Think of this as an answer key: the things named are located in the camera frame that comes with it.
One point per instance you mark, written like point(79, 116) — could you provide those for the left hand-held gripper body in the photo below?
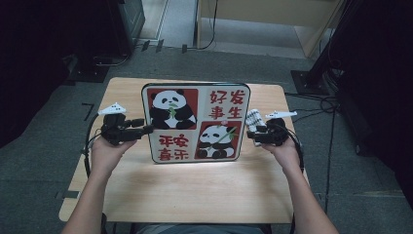
point(117, 131)

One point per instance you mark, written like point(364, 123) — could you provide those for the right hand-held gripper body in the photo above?
point(276, 133)

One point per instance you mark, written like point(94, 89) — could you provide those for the dark cabinet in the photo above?
point(130, 19)

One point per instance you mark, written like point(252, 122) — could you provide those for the person's left hand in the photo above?
point(107, 157)

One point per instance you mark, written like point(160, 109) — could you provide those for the light wooden cabinet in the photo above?
point(259, 11)

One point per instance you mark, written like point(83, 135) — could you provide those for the black metal stand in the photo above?
point(313, 81)

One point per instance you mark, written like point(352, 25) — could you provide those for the person's right hand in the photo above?
point(287, 156)

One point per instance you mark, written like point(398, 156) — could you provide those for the person's grey trousers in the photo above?
point(201, 229)

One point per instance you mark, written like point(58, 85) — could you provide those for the panda print board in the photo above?
point(195, 107)

